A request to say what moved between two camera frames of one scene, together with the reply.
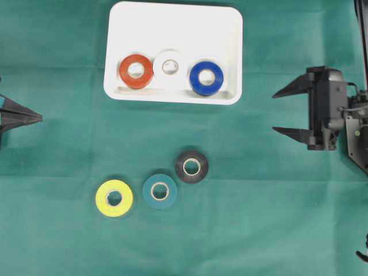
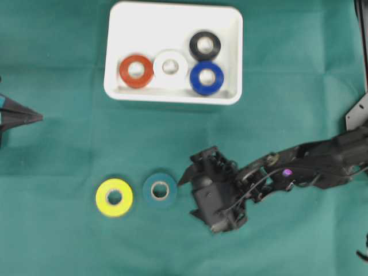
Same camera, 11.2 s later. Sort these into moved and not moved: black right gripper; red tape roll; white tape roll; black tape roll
Moved: black tape roll; black right gripper
Not moved: white tape roll; red tape roll
